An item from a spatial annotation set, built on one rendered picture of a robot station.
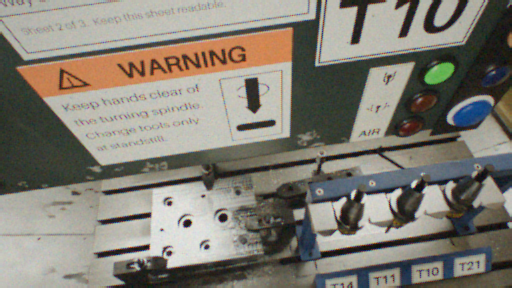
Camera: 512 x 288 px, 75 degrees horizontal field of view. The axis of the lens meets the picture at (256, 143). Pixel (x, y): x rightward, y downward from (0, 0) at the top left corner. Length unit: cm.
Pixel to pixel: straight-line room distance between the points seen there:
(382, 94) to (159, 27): 16
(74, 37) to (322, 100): 16
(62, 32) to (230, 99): 10
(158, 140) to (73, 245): 120
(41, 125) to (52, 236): 121
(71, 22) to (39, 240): 130
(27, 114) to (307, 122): 19
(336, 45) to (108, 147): 18
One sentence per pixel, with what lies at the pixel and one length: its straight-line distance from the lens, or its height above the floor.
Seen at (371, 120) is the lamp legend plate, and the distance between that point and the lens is 29.
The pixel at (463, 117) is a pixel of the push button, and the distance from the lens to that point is 32.
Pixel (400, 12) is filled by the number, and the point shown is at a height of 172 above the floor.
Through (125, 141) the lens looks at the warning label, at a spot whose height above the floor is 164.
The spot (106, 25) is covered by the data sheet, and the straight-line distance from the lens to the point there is 20.
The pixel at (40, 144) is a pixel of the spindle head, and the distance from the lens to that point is 29.
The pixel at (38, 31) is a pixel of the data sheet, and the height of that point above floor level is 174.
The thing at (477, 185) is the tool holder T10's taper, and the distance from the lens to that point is 71.
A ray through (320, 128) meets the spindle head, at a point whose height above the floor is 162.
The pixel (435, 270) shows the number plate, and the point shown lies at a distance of 101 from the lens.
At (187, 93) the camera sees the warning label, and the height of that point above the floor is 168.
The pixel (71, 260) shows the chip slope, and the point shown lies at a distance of 143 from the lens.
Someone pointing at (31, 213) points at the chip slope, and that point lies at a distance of 152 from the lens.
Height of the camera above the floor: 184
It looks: 55 degrees down
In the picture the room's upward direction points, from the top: 7 degrees counter-clockwise
